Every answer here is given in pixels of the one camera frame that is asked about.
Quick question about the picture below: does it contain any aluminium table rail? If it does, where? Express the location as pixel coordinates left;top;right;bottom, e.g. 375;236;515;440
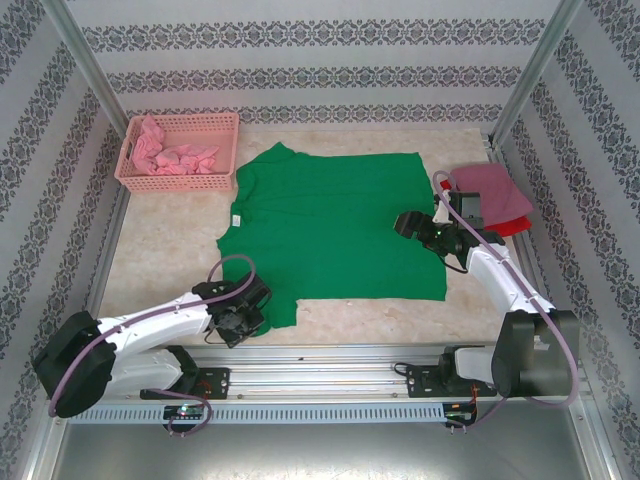
85;184;132;346
479;127;556;321

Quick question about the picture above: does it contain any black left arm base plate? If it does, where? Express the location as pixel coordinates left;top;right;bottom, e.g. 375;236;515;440
139;367;231;401

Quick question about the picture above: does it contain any right circuit board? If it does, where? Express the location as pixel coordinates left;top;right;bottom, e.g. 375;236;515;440
443;402;477;425

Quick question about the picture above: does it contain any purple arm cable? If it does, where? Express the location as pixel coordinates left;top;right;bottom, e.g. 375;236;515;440
432;169;581;430
47;253;259;437

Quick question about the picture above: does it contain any aluminium left table rail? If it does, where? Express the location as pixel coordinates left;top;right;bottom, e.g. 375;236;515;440
85;184;132;346

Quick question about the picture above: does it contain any circuit board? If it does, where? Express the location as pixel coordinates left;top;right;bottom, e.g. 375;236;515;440
163;404;209;422
443;402;477;425

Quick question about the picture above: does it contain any aluminium frame post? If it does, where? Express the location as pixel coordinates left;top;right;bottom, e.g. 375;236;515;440
491;0;585;139
42;0;132;131

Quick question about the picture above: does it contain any aluminium right frame post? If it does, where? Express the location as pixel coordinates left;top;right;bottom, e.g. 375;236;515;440
491;0;585;139

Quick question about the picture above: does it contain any thin black right gripper cable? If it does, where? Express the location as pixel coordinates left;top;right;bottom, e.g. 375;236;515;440
439;252;470;275

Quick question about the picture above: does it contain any folded red t-shirt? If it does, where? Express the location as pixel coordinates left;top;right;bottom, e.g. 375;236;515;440
482;215;532;236

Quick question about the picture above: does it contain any pink plastic basket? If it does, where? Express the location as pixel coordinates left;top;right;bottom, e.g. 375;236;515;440
113;112;241;194

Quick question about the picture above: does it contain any green t-shirt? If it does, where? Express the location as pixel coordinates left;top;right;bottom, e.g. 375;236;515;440
215;141;449;332

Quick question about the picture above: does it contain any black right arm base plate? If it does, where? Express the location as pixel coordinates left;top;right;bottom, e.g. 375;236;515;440
405;362;496;400

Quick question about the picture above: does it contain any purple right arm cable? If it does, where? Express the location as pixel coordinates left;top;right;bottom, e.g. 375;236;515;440
432;169;581;430

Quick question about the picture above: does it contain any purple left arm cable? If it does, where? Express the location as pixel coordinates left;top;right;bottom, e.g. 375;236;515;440
47;253;259;437

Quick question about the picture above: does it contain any folded mauve t-shirt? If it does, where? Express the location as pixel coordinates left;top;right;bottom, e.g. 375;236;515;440
448;162;534;227

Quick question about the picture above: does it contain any slotted grey cable duct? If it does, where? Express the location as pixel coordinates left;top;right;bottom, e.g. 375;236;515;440
67;402;476;426

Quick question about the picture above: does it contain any left circuit board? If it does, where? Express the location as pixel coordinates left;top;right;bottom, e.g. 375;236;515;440
163;404;209;422

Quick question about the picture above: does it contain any aluminium left frame post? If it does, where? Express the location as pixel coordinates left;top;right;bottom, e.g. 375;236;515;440
42;0;132;131

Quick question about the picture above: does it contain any crumpled pink t-shirt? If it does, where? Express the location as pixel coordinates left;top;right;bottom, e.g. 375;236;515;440
129;115;221;176

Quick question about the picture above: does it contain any aluminium right table rail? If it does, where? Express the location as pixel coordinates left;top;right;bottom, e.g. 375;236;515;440
479;127;556;321

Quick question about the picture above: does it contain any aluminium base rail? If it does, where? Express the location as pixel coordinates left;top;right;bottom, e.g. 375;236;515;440
119;342;506;401

